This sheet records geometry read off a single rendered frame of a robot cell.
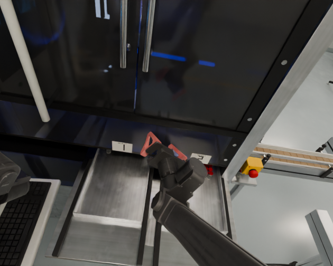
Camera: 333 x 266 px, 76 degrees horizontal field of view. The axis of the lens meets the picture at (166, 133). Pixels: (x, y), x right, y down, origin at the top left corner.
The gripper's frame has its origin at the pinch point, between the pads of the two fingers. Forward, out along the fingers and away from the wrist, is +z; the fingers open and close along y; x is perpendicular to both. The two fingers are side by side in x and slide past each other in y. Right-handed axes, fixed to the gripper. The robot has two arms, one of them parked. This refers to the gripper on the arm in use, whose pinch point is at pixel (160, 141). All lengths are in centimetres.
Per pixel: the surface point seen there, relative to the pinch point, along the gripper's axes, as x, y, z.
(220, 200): 8.0, -46.3, -5.5
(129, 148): 20.9, -6.9, 16.4
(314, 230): -8, -135, -15
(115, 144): 23.5, -1.8, 17.9
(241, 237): 43, -144, 3
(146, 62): -14.4, 18.4, 7.0
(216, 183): 7.0, -47.6, 3.2
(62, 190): 80, -9, 30
